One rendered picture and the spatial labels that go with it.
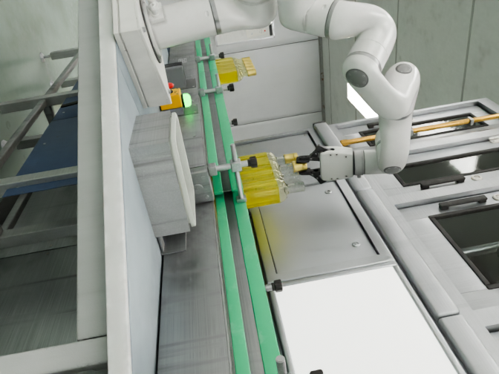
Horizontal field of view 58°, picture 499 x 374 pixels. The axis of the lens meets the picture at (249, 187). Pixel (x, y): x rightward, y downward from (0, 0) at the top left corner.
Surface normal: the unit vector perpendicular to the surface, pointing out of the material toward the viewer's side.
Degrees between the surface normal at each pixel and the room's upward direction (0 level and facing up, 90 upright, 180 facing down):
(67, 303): 90
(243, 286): 90
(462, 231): 90
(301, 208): 90
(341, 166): 106
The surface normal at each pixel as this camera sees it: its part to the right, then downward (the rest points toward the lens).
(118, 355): -0.04, -0.47
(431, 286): -0.13, -0.84
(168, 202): 0.13, 0.51
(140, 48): 0.18, 0.87
